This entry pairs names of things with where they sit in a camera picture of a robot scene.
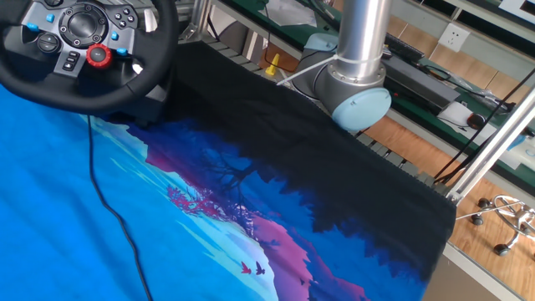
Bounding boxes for black racing steering wheel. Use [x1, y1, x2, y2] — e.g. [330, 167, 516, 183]
[0, 0, 180, 117]

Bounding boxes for black steering wheel base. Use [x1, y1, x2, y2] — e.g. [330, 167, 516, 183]
[99, 62, 176, 129]

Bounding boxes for small yellow object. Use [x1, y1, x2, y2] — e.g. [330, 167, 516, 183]
[266, 53, 281, 78]

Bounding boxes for green topped workbench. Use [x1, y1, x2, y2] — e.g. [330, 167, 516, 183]
[232, 0, 535, 189]

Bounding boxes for white zip tie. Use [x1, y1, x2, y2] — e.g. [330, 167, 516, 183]
[275, 52, 384, 87]

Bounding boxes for crumpled white paper sheet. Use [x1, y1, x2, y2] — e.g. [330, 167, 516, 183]
[258, 0, 318, 28]

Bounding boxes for dark grey long box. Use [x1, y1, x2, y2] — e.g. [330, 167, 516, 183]
[382, 56, 461, 112]

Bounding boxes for black orange computer mouse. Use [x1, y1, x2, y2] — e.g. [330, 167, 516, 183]
[466, 112, 487, 130]

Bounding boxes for blue landscape print cloth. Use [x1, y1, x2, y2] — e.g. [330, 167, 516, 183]
[0, 39, 457, 301]

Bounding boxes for chrome office chair base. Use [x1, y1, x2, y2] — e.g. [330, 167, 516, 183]
[456, 194, 535, 258]

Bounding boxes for aluminium frame post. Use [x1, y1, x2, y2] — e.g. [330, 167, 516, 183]
[446, 85, 535, 207]
[179, 0, 214, 43]

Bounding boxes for thin black USB cable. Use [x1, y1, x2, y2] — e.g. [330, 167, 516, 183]
[85, 115, 154, 301]

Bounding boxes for black cables along post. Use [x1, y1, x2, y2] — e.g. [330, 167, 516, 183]
[432, 66, 535, 186]

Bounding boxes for white wall socket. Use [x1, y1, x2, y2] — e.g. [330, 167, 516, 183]
[437, 22, 471, 54]

